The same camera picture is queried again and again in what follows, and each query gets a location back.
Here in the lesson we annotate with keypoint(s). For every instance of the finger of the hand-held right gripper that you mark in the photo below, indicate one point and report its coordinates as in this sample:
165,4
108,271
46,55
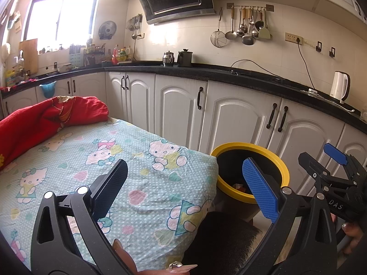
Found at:
335,153
311,163

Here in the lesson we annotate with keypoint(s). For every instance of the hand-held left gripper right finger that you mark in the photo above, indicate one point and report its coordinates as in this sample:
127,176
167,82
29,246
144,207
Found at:
261,189

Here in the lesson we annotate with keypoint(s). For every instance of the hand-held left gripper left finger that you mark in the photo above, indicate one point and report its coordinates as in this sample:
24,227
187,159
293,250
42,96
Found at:
110,189

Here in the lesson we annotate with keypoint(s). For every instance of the black yellow-rimmed waste bin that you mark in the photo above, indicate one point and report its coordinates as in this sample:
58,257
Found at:
229,166

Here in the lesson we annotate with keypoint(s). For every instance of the person's right hand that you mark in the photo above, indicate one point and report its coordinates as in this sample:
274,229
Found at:
355,233

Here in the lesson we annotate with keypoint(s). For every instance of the person's left hand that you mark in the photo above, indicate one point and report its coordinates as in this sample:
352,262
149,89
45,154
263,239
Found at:
129,263

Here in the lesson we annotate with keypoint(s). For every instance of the cartoon cat bed sheet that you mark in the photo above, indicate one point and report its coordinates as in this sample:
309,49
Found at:
143,177

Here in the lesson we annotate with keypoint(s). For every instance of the white power adapter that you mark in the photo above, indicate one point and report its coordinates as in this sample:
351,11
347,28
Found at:
313,91

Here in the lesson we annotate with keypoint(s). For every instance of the white electric kettle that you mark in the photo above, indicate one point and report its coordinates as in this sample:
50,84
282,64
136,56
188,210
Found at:
338,87

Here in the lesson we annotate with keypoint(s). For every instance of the red floral blanket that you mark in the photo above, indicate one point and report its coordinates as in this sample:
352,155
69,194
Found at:
28,123

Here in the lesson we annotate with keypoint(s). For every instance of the white lower kitchen cabinets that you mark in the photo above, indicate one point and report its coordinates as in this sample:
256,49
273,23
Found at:
177,106

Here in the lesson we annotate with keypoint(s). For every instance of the blue hanging plastic bin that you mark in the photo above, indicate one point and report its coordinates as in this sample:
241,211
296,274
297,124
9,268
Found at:
48,90

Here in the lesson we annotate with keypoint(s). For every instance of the black kitchen countertop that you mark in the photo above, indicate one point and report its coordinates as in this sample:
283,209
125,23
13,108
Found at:
215,71

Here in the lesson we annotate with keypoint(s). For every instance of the metal pan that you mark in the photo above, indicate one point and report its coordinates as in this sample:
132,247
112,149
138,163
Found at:
64,68

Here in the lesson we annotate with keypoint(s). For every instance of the red drink bottle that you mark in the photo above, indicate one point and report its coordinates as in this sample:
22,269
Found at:
115,57

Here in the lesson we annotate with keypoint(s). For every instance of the green yellow bottle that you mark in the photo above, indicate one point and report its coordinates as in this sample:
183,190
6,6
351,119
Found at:
122,56

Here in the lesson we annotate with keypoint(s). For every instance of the black spice rack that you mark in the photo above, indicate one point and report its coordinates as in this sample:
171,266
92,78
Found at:
94,56

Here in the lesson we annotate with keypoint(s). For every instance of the cooking oil bottle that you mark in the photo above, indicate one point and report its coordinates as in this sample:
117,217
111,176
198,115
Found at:
129,54

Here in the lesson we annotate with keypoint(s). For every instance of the grey knife rack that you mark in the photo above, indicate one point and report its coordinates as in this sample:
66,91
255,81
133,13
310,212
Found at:
76,57

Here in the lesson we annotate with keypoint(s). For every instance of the pale green spatula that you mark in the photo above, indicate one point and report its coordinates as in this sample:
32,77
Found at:
265,33

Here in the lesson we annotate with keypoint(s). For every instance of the large steel ladle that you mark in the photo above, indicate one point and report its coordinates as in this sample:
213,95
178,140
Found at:
248,40

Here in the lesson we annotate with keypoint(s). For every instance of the red counter cloth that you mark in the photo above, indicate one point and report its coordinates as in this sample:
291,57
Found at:
20,83

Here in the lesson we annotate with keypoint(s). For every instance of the steel slotted spoon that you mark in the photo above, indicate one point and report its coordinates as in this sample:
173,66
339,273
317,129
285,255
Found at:
254,33

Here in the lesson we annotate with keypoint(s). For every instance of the steel teapot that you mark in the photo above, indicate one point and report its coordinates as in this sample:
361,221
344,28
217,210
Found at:
168,58

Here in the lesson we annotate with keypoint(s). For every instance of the black ladle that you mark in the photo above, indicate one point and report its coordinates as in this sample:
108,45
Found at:
259,25

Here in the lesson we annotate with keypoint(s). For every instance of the yellow green packet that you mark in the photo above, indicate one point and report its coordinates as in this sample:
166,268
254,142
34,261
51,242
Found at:
11,77

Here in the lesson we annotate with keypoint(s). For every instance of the dark lidded canister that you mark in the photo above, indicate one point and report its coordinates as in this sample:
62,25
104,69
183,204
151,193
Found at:
185,58

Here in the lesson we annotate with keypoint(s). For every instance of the wooden cutting board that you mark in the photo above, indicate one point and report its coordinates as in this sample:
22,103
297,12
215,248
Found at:
28,57

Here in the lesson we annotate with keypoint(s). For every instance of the metal faucet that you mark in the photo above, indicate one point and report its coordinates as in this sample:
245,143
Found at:
20,57

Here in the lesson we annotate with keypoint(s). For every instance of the hanging kitchen tools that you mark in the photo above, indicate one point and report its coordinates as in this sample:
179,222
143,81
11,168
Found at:
134,25

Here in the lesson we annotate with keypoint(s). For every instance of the bright kitchen window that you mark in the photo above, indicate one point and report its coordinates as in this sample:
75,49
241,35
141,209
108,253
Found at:
57,14

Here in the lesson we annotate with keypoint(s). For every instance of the beige wall outlet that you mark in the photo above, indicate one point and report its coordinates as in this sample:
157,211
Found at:
292,38

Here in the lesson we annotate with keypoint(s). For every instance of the round wall vent fan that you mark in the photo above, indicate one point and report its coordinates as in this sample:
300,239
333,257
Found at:
107,30

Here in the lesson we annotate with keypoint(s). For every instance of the hanging wall pouch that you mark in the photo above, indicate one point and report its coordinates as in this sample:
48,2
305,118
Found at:
14,21

